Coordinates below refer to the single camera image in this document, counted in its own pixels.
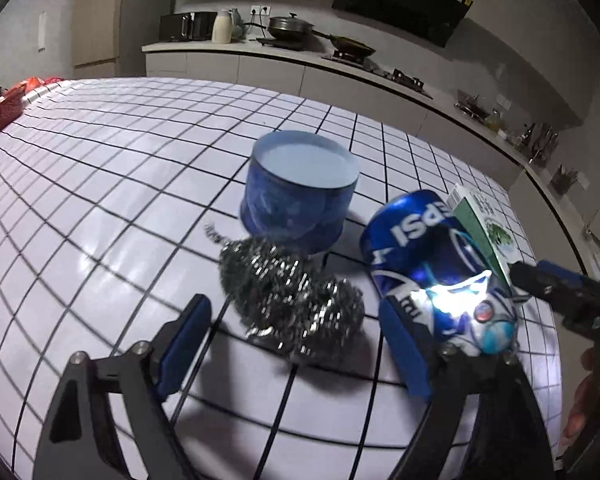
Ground induction cooker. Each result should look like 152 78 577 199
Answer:
256 36 306 51

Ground grey teapot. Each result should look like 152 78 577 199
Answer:
229 7 246 41

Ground person's right hand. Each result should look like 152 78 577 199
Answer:
560 345 600 455

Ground dark condiment bottles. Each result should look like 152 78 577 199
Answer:
517 122 561 166

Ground black frying pan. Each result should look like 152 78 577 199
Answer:
327 34 376 57

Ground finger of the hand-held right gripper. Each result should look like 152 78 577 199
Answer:
509 259 600 312

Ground steel wool scrubber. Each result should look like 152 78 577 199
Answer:
203 222 366 361

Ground crumpled blue tub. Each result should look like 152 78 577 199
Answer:
238 130 359 256

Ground utensil holder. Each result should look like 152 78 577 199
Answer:
550 164 581 196

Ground white jug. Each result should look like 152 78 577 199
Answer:
211 9 232 44

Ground gas stove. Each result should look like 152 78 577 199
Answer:
322 50 433 98

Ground crushed blue soda can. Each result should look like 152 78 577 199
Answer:
359 190 520 358

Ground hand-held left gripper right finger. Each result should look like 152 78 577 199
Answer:
379 295 557 480

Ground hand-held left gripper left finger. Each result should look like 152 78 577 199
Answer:
30 292 213 480

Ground lidded cooking pan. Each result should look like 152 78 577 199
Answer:
268 12 331 43

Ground beige refrigerator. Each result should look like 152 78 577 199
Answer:
72 0 148 81

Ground black toaster oven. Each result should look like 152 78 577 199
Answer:
159 11 218 42

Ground green and white carton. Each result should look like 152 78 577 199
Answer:
447 183 531 306

